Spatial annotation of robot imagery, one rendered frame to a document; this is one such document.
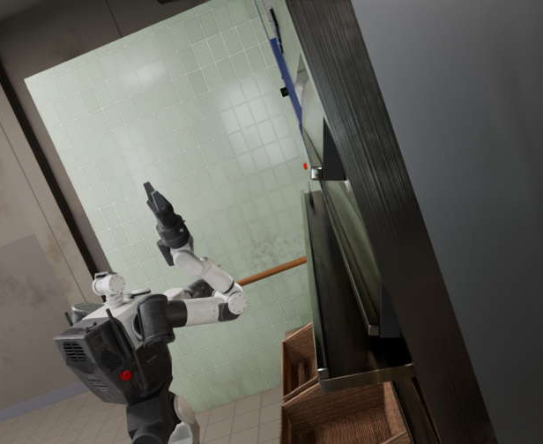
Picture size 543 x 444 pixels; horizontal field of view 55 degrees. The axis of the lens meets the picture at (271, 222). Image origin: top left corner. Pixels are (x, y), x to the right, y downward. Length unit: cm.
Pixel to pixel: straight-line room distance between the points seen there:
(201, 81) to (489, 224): 291
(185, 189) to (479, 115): 298
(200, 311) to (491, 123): 126
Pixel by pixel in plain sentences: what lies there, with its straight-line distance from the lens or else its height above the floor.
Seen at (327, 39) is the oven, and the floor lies 189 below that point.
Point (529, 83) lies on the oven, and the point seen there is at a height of 175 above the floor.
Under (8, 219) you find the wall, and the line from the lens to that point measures 531.
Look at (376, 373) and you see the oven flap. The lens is 88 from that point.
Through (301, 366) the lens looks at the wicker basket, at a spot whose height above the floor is 59.
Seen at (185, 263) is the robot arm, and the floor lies 148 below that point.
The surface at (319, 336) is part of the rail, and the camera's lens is 97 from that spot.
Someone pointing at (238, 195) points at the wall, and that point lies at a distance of 352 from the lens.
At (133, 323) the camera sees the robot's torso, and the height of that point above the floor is 136.
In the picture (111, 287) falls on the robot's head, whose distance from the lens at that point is 186.
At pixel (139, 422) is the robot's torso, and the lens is 193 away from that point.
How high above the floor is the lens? 183
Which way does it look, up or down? 11 degrees down
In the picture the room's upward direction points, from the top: 21 degrees counter-clockwise
